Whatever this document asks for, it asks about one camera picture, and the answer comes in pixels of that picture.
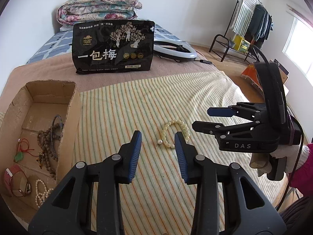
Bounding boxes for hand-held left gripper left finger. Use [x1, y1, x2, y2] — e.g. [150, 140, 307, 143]
[28, 130, 143, 235]

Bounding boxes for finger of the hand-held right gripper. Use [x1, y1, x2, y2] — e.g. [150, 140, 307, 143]
[192, 120, 260, 140]
[207, 103, 267, 123]

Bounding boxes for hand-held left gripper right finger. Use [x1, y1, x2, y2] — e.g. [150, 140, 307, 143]
[174, 131, 286, 235]

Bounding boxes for cream bead bracelet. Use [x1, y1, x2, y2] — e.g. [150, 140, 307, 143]
[156, 119, 191, 149]

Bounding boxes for dark thin bangle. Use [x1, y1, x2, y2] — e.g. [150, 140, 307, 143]
[50, 114, 64, 161]

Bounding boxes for brown wooden bead necklace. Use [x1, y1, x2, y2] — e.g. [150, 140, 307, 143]
[36, 121, 64, 168]

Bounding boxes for white pearl bracelet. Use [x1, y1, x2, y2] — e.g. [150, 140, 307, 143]
[35, 179, 55, 209]

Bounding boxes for cardboard box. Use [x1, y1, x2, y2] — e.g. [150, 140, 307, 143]
[0, 80, 82, 223]

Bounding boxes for red cord green pendant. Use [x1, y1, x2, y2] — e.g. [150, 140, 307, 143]
[13, 138, 36, 162]

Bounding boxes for red wristband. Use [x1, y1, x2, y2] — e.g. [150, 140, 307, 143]
[4, 165, 32, 197]

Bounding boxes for person's right forearm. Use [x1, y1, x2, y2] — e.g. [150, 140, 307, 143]
[289, 143, 313, 191]

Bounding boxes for person's right hand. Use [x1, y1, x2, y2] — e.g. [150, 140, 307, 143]
[249, 144, 310, 177]

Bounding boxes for orange cloth covered table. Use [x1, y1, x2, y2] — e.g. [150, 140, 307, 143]
[241, 62, 264, 91]

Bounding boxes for striped yellow blanket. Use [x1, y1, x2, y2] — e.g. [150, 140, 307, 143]
[73, 70, 291, 226]

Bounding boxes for yellow box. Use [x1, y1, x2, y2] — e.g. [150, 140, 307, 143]
[233, 35, 251, 53]

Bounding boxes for black metal clothes rack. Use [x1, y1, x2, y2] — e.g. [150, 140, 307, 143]
[209, 0, 273, 63]

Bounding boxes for dark ribbed cloth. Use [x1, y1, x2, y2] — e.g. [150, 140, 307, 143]
[280, 196, 313, 235]

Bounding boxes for dark hanging clothes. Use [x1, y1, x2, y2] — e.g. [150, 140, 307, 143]
[245, 4, 273, 44]

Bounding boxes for green striped towel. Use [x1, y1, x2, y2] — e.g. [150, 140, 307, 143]
[231, 0, 257, 36]

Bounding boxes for black snack bag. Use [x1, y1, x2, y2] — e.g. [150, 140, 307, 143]
[72, 19, 155, 74]

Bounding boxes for bright window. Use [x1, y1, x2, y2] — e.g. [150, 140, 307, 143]
[282, 17, 313, 76]

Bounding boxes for pinkish brown blanket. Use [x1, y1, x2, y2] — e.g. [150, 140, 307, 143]
[0, 51, 218, 118]

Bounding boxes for blue checked bedsheet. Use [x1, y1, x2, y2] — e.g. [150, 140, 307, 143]
[26, 23, 186, 65]

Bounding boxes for folded floral quilt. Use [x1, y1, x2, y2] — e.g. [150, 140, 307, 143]
[56, 0, 143, 26]

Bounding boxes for black ring light cable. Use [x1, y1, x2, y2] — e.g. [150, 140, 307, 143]
[156, 53, 216, 66]

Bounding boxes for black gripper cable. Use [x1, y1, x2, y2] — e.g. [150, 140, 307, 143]
[252, 44, 306, 212]

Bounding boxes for white ring light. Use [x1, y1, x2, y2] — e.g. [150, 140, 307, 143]
[153, 41, 197, 60]

